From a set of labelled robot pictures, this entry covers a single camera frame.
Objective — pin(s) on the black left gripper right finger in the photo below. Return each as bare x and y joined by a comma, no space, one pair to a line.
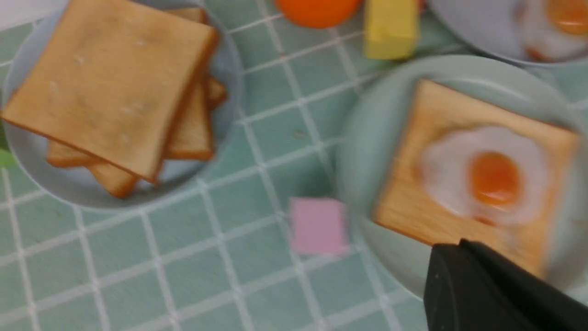
539,302

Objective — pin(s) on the grey egg plate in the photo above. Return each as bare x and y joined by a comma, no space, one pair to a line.
490,27

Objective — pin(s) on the toast slice sandwich base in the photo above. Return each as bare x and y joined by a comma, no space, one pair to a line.
406,208

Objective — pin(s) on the toast slice sandwich top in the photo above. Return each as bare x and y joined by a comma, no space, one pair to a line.
112,80

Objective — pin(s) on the green cube block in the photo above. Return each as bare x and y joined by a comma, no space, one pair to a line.
6,158

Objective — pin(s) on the fried egg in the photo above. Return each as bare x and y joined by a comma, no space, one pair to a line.
489,173
553,31

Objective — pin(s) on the toast slice on stack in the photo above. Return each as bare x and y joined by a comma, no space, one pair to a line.
193,138

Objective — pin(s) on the green centre plate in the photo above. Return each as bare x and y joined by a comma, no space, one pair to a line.
372,136

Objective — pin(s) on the orange fruit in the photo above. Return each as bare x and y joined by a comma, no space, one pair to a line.
318,14

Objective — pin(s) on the yellow cube block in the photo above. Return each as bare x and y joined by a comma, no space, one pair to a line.
391,28

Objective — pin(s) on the pink cube block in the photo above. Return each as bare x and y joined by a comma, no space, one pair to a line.
318,226

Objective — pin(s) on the lower toast slice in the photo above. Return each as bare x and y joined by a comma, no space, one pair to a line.
115,181

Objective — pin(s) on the light blue bread plate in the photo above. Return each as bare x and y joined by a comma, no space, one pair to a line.
78,187

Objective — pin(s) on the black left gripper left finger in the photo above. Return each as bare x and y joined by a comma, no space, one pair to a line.
459,296

